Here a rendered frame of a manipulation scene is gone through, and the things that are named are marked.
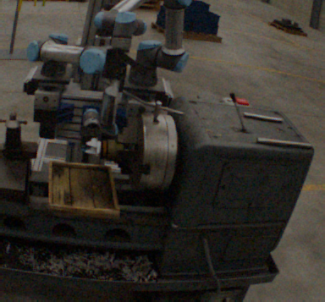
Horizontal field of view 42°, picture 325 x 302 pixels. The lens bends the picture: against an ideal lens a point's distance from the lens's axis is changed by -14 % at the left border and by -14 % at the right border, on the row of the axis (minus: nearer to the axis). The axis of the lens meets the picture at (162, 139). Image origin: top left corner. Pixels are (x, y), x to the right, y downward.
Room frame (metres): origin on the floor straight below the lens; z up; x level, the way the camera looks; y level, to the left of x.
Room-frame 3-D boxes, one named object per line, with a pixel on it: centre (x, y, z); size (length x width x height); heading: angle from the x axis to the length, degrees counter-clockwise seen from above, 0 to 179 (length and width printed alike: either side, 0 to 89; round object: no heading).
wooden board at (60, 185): (1.65, 0.30, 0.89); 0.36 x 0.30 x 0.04; 16
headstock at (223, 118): (1.85, -0.34, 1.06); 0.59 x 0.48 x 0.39; 106
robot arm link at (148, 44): (2.32, 0.15, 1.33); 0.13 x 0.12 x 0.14; 72
